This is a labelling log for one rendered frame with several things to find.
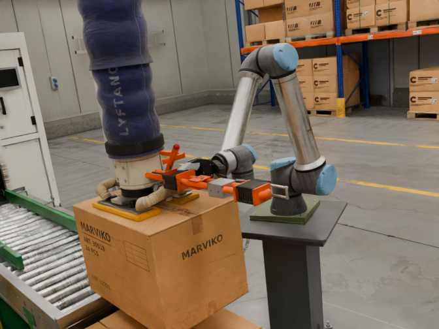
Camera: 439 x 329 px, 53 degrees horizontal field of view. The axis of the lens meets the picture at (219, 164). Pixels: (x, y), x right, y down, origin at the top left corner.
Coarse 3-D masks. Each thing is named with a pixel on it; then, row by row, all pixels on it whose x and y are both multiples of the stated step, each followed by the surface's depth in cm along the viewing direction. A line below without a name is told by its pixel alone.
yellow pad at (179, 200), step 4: (188, 192) 173; (192, 192) 174; (172, 196) 170; (176, 196) 169; (180, 196) 168; (184, 196) 169; (188, 196) 169; (192, 196) 169; (196, 196) 171; (172, 200) 168; (176, 200) 167; (180, 200) 165; (184, 200) 167; (188, 200) 168; (180, 204) 166
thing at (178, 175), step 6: (174, 168) 156; (162, 174) 152; (168, 174) 154; (174, 174) 153; (180, 174) 148; (186, 174) 150; (192, 174) 152; (168, 180) 152; (174, 180) 148; (168, 186) 151; (174, 186) 148; (180, 186) 149; (186, 186) 151
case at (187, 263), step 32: (96, 224) 170; (128, 224) 153; (160, 224) 148; (192, 224) 152; (224, 224) 162; (96, 256) 179; (128, 256) 156; (160, 256) 144; (192, 256) 153; (224, 256) 163; (96, 288) 188; (128, 288) 163; (160, 288) 145; (192, 288) 154; (224, 288) 165; (160, 320) 150; (192, 320) 156
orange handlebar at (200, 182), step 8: (160, 152) 202; (168, 152) 198; (168, 160) 185; (176, 160) 188; (152, 176) 160; (160, 176) 157; (192, 176) 151; (200, 176) 147; (208, 176) 146; (184, 184) 147; (192, 184) 144; (200, 184) 141; (232, 184) 136; (224, 192) 134; (232, 192) 131; (264, 192) 124
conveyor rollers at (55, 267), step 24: (0, 216) 346; (24, 216) 341; (0, 240) 296; (24, 240) 290; (48, 240) 284; (72, 240) 284; (24, 264) 255; (48, 264) 248; (72, 264) 247; (48, 288) 222; (72, 288) 220
